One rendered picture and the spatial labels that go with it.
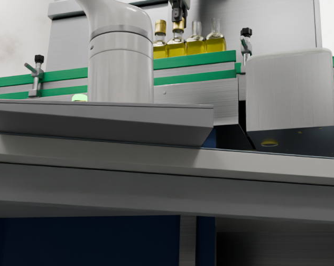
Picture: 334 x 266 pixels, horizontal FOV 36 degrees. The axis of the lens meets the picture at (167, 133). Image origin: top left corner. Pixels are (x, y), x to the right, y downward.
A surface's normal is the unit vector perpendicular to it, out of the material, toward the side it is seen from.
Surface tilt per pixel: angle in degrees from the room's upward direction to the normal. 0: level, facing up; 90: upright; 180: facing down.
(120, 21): 90
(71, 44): 90
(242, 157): 90
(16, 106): 90
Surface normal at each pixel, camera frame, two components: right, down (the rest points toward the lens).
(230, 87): -0.32, -0.32
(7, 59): 0.13, -0.31
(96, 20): -0.73, -0.21
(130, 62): 0.33, -0.29
